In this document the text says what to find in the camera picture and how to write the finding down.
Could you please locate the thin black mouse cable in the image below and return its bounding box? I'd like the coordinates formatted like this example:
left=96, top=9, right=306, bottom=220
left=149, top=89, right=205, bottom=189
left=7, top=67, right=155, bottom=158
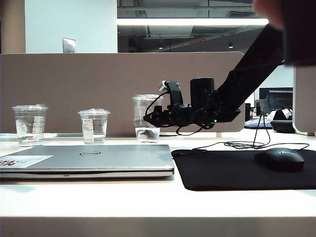
left=172, top=115, right=310, bottom=155

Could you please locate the dark computer monitor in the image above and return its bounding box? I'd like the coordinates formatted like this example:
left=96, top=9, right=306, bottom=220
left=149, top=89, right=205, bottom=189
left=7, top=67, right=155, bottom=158
left=268, top=89, right=294, bottom=112

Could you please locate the tall clear plastic cup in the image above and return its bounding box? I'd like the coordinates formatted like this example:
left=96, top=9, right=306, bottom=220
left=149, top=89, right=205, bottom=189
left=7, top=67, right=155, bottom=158
left=132, top=94, right=164, bottom=144

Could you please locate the black round pouch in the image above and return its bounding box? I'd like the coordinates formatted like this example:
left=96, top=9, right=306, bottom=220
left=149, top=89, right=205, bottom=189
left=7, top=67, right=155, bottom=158
left=269, top=119, right=296, bottom=134

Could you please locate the silver Dell laptop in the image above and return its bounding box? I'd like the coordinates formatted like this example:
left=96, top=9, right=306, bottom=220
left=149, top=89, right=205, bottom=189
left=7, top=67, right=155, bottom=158
left=0, top=144, right=175, bottom=180

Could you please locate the black computer mouse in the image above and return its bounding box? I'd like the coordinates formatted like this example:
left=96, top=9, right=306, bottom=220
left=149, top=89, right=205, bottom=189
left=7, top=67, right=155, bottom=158
left=254, top=147, right=305, bottom=171

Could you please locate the brown white-edged desk partition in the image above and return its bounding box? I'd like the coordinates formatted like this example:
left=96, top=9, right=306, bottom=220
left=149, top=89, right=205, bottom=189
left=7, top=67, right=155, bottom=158
left=292, top=64, right=316, bottom=136

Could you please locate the large brown desk partition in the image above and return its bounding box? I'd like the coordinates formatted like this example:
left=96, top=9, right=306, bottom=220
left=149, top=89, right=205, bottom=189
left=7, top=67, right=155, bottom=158
left=0, top=51, right=246, bottom=138

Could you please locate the metal wall switch plate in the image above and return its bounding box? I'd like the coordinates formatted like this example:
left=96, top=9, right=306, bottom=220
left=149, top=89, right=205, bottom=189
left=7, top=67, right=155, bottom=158
left=62, top=37, right=77, bottom=53

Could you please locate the wide clear plastic cup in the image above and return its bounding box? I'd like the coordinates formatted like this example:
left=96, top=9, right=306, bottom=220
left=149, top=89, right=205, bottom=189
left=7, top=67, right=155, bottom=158
left=11, top=104, right=49, bottom=148

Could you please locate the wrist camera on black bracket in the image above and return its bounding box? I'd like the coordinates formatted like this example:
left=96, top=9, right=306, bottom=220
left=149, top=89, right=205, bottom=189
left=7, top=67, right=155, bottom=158
left=158, top=79, right=185, bottom=107

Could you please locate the long ceiling light strip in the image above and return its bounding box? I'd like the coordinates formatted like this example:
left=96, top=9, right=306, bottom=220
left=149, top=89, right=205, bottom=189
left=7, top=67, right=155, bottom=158
left=116, top=17, right=270, bottom=26

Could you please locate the blue patterned cloth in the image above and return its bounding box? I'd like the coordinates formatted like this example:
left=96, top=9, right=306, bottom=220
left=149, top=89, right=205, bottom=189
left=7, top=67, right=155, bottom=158
left=244, top=119, right=274, bottom=129

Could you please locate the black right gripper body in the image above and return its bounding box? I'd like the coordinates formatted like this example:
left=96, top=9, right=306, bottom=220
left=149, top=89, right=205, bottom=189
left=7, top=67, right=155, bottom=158
left=154, top=104, right=193, bottom=128

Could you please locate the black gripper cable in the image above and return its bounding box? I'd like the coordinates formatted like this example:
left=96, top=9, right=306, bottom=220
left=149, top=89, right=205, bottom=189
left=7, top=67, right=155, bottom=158
left=145, top=91, right=171, bottom=117
left=175, top=106, right=215, bottom=136

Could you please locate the black mouse pad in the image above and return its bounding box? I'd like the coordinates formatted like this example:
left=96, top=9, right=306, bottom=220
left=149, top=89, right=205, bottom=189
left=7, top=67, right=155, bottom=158
left=171, top=148, right=316, bottom=192

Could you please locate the small clear labelled plastic cup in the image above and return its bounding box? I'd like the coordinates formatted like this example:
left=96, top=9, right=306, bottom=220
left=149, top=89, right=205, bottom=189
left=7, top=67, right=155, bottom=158
left=77, top=108, right=111, bottom=145

